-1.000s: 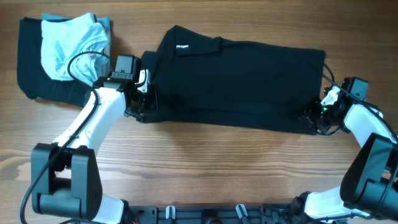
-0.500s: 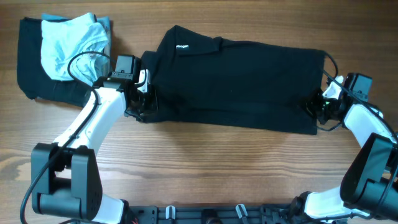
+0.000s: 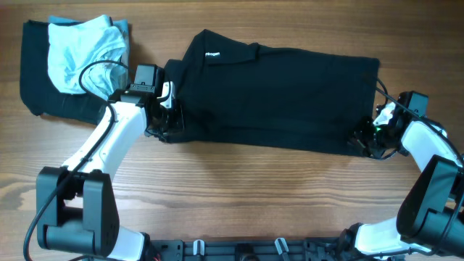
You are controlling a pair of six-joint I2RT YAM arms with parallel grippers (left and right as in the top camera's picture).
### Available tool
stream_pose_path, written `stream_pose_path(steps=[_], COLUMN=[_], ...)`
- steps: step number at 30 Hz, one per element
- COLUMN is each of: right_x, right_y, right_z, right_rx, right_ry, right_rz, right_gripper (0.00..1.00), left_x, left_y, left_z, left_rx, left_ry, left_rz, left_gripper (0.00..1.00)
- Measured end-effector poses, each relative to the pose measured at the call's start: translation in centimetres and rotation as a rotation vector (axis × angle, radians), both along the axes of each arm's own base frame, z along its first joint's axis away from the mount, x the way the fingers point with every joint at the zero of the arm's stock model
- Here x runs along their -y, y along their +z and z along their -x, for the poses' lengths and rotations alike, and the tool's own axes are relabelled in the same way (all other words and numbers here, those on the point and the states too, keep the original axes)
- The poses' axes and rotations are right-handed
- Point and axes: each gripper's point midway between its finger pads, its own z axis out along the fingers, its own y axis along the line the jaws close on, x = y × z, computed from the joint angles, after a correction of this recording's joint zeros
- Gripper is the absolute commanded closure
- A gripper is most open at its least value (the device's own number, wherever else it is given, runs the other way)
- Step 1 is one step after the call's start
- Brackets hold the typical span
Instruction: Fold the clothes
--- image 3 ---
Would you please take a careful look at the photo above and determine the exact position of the light blue crumpled garment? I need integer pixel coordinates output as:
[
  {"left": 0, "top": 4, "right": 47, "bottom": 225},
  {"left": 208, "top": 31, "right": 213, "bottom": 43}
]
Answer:
[{"left": 48, "top": 14, "right": 130, "bottom": 99}]

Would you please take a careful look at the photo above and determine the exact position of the black polo shirt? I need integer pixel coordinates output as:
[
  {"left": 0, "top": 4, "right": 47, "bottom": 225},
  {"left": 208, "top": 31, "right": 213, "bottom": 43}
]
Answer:
[{"left": 165, "top": 30, "right": 380, "bottom": 156}]

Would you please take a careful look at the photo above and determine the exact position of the black folded garment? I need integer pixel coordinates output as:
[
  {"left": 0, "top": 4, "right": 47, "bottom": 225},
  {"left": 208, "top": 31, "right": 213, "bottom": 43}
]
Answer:
[{"left": 20, "top": 20, "right": 105, "bottom": 125}]

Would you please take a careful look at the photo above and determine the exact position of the right black cable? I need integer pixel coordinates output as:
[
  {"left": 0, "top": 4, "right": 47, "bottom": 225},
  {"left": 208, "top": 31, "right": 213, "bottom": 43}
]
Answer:
[{"left": 364, "top": 72, "right": 464, "bottom": 167}]

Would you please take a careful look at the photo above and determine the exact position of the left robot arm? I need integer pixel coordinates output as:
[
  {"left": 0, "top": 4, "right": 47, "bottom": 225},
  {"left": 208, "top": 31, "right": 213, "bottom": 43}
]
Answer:
[{"left": 23, "top": 65, "right": 183, "bottom": 260}]

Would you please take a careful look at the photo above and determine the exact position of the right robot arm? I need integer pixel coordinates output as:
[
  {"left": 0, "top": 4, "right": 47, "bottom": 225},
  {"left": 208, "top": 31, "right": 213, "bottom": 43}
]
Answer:
[{"left": 334, "top": 91, "right": 463, "bottom": 260}]

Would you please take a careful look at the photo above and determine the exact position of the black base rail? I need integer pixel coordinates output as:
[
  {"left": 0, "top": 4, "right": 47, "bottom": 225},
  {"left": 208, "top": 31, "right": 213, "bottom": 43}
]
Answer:
[{"left": 151, "top": 238, "right": 344, "bottom": 261}]

